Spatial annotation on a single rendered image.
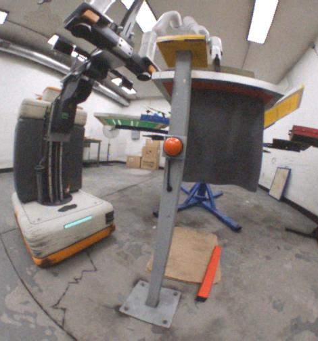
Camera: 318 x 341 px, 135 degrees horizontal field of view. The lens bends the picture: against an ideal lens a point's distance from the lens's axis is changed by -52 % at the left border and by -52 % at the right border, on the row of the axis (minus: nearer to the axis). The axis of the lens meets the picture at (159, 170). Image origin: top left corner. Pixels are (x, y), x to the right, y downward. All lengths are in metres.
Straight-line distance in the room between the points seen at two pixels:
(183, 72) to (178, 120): 0.13
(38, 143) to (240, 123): 1.08
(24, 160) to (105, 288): 0.81
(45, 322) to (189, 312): 0.61
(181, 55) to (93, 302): 0.94
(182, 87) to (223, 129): 0.33
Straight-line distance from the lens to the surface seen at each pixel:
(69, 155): 1.03
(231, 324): 0.75
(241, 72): 0.81
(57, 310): 0.73
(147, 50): 0.88
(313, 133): 1.60
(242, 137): 0.63
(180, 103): 0.33
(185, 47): 0.41
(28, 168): 0.93
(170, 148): 0.26
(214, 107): 0.62
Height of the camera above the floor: 0.63
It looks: 7 degrees down
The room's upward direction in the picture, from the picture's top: 6 degrees clockwise
